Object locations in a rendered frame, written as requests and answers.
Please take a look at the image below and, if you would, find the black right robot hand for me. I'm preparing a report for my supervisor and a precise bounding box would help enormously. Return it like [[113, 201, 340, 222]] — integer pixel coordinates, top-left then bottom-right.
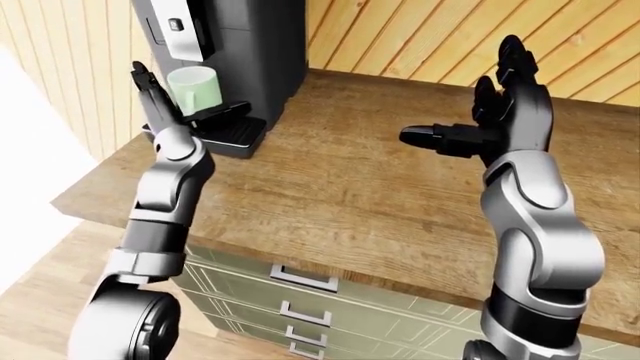
[[398, 34, 555, 169]]

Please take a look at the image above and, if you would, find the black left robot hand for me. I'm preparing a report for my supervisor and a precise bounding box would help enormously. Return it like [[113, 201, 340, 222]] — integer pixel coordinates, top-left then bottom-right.
[[130, 60, 190, 137]]

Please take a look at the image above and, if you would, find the dark grey coffee machine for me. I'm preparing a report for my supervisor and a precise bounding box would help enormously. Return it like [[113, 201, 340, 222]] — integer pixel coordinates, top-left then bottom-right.
[[129, 0, 310, 159]]

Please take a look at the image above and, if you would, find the silver square drawer handle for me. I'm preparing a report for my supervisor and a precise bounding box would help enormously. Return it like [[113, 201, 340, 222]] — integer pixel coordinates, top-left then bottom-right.
[[270, 264, 340, 294], [280, 299, 333, 328], [288, 341, 329, 360], [284, 324, 330, 349]]

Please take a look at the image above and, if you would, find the olive green drawer cabinet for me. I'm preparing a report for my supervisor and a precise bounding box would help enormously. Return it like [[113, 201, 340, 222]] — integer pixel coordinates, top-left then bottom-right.
[[167, 243, 640, 360]]

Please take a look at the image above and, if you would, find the pale green ceramic mug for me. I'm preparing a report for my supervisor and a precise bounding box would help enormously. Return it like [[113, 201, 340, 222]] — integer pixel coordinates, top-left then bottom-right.
[[166, 66, 223, 116]]

